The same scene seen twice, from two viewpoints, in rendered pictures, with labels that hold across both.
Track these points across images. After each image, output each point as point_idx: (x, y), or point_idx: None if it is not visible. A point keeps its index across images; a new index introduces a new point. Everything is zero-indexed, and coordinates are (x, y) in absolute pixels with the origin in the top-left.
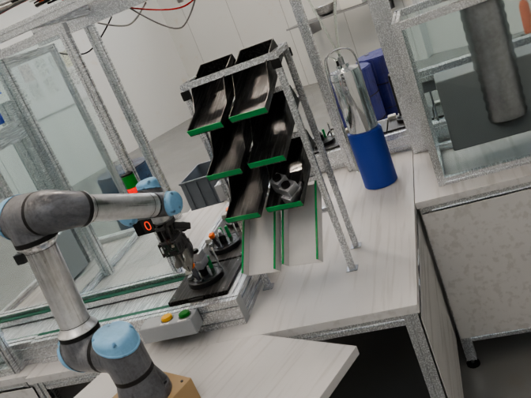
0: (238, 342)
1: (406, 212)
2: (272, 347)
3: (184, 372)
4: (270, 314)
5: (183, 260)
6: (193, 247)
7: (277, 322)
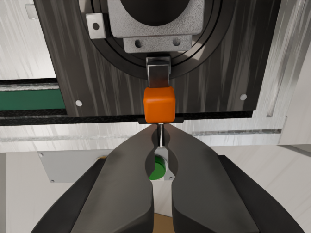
0: (238, 153)
1: None
2: (293, 172)
3: (165, 190)
4: (297, 98)
5: (152, 170)
6: (282, 206)
7: (308, 124)
